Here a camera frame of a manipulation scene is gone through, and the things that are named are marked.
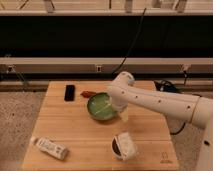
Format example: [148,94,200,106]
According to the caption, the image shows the green ceramic bowl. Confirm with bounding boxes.
[87,92,117,121]

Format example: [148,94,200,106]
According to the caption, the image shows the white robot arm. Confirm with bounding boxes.
[107,72,213,171]

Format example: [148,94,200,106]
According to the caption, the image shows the black smartphone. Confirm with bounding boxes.
[64,85,75,101]

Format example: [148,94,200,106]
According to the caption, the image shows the white plastic bottle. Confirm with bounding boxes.
[30,137,69,160]

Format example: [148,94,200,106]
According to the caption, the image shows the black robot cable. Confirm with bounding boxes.
[153,70,189,136]

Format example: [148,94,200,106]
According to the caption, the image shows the white wall outlet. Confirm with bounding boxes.
[97,66,102,72]

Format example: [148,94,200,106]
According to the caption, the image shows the black hanging cable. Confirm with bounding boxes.
[111,7,147,75]

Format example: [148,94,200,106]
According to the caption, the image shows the grey wall rail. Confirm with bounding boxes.
[0,57,213,74]

